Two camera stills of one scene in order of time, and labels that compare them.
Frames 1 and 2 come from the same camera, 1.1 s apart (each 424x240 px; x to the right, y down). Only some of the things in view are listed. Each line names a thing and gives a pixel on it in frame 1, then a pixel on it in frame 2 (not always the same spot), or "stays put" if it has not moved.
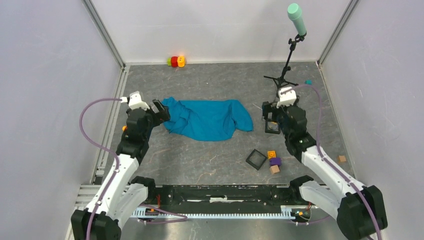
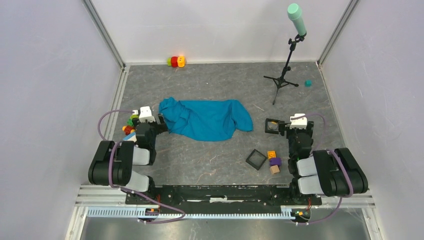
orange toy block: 271,154 stays put
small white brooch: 273,125 stays put
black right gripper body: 278,114 to 285,126
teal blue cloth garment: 207,120 stays put
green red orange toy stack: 174,61 stays put
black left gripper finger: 164,110 to 163,125
